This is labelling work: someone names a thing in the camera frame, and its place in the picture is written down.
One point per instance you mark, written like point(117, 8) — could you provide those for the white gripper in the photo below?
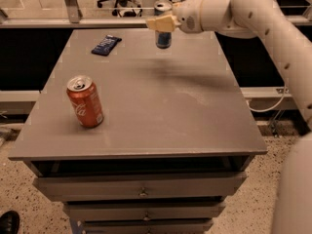
point(187, 17)

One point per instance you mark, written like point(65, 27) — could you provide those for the blue silver redbull can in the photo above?
point(163, 35)

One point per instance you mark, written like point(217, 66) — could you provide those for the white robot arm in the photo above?
point(291, 52)

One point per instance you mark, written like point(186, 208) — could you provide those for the dark blue rxbar wrapper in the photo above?
point(106, 45)

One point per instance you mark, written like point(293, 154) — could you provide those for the orange coca-cola can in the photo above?
point(83, 95)

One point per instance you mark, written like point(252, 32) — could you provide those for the grey metal railing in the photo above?
point(67, 13)

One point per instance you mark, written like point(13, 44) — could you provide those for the grey drawer cabinet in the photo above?
point(173, 111)

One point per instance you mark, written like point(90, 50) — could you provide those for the top grey drawer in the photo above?
point(129, 187)

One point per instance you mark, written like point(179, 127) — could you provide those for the grey drawer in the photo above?
point(129, 187)
point(145, 210)
point(159, 226)

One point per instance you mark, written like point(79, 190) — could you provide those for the middle grey drawer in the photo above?
point(145, 210)

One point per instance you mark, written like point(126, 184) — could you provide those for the bottom grey drawer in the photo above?
point(159, 226)

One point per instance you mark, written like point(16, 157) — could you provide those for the black shoe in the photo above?
point(9, 223)

